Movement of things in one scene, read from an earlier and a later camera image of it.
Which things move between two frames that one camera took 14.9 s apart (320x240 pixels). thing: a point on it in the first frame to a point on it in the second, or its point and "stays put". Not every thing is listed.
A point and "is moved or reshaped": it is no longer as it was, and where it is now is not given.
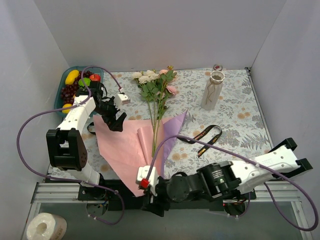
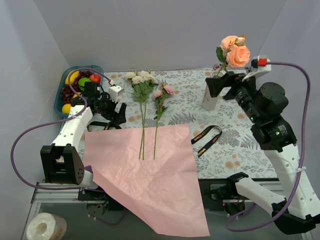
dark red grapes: x=68 y=91 stays put
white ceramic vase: x=212 y=90 stays put
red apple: x=95 y=77 stays put
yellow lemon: x=66 y=105 stays put
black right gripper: x=153 y=200 to x=231 y=85
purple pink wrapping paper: x=139 y=144 is moved or reshaped
